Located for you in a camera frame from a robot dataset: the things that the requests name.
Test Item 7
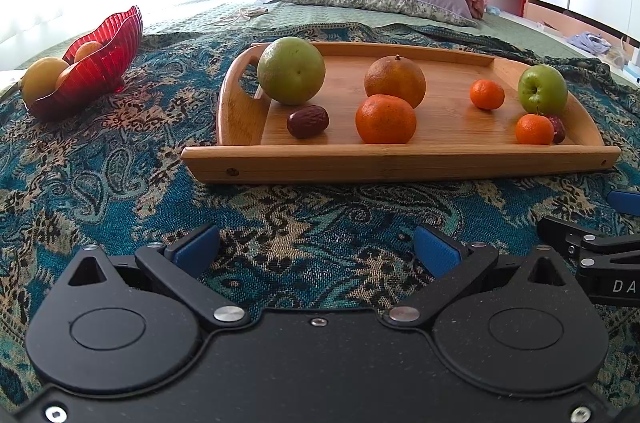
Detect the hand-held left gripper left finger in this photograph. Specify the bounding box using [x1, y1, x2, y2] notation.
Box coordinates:
[66, 223, 251, 330]

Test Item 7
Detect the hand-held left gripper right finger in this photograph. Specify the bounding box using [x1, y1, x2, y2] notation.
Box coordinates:
[382, 224, 576, 331]

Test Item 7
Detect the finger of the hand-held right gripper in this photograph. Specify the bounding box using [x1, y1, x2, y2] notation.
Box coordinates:
[537, 217, 640, 271]
[607, 190, 640, 219]

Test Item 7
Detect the red date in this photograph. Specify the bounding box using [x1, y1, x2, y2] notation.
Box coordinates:
[547, 115, 567, 144]
[286, 105, 330, 139]

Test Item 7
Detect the small mandarin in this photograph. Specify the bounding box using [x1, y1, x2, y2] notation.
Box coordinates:
[470, 79, 506, 110]
[515, 113, 556, 146]

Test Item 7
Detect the wooden tray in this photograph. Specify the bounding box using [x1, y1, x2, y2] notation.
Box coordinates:
[181, 41, 622, 184]

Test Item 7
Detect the large mandarin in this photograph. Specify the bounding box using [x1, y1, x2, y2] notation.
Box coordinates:
[355, 94, 417, 144]

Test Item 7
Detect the large brown-speckled orange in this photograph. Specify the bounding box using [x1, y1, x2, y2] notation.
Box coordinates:
[364, 55, 427, 110]

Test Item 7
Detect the teal paisley blanket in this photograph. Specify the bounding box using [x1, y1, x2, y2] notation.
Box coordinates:
[0, 23, 640, 404]

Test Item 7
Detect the green apple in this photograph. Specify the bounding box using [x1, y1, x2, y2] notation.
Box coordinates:
[517, 64, 568, 116]

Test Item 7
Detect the lilac cloth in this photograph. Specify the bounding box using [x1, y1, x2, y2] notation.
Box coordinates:
[570, 32, 612, 54]

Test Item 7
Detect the large green pear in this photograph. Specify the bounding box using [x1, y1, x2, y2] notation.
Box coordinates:
[257, 37, 326, 106]

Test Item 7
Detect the red glass bowl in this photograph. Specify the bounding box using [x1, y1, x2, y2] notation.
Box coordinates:
[27, 6, 143, 120]

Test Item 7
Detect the brown wooden panel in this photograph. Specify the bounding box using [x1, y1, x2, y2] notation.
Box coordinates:
[487, 0, 576, 34]

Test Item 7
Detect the orange fruit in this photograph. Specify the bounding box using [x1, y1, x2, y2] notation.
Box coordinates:
[56, 65, 81, 91]
[74, 41, 103, 64]

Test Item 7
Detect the yellow orange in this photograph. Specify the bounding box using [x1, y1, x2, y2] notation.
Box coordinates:
[21, 57, 70, 106]

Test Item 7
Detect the green bedspread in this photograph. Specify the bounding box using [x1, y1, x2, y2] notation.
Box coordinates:
[15, 0, 621, 76]

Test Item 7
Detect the white cable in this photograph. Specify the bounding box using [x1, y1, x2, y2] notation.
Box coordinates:
[220, 5, 268, 24]

